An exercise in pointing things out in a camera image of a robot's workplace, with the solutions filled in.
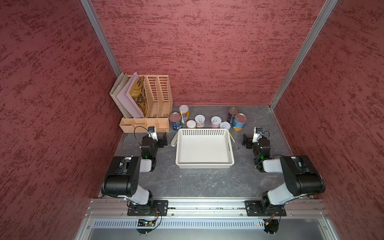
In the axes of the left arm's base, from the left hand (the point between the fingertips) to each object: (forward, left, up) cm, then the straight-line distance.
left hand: (158, 135), depth 93 cm
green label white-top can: (+10, -44, -2) cm, 45 cm away
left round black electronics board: (-45, +2, -10) cm, 46 cm away
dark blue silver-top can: (+12, -10, +1) cm, 16 cm away
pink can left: (+15, -27, -2) cm, 31 cm away
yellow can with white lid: (+18, -16, +6) cm, 25 cm away
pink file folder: (+15, +19, +8) cm, 25 cm away
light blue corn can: (+10, -53, +3) cm, 54 cm away
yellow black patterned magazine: (+25, +16, +12) cm, 32 cm away
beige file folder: (+16, +25, +22) cm, 37 cm away
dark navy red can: (+21, -51, +1) cm, 55 cm away
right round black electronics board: (-46, -62, -10) cm, 78 cm away
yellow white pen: (+1, -50, -8) cm, 51 cm away
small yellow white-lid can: (+11, -21, -2) cm, 23 cm away
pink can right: (+13, -38, -2) cm, 40 cm away
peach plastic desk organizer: (+33, +4, +7) cm, 34 cm away
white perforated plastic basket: (-6, -30, -7) cm, 31 cm away
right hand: (+1, -60, -1) cm, 60 cm away
